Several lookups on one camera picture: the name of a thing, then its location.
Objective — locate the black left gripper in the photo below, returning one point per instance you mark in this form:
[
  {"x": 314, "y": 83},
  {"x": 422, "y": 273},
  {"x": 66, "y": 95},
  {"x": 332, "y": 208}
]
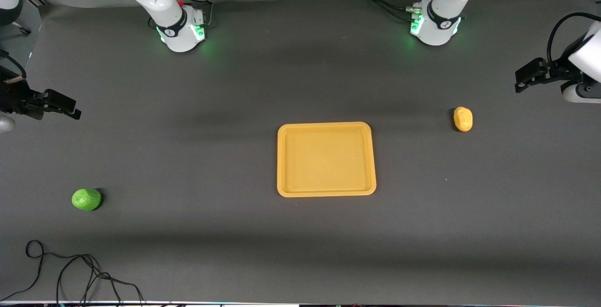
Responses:
[{"x": 557, "y": 73}]

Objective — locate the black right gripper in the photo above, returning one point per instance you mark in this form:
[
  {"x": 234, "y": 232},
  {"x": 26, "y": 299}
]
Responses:
[{"x": 15, "y": 97}]

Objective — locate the yellow potato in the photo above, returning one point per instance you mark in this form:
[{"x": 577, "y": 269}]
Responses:
[{"x": 463, "y": 119}]

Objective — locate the green apple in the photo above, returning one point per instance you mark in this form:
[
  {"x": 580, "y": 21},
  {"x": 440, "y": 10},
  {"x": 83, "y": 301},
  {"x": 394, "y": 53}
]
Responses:
[{"x": 86, "y": 199}]

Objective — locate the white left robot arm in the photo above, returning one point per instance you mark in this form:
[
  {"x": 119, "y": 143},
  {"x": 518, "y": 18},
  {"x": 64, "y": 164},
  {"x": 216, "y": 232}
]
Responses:
[{"x": 443, "y": 2}]

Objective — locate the yellow plastic tray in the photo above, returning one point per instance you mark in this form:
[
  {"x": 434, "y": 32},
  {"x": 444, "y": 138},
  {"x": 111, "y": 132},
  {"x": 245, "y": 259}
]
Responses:
[{"x": 326, "y": 159}]

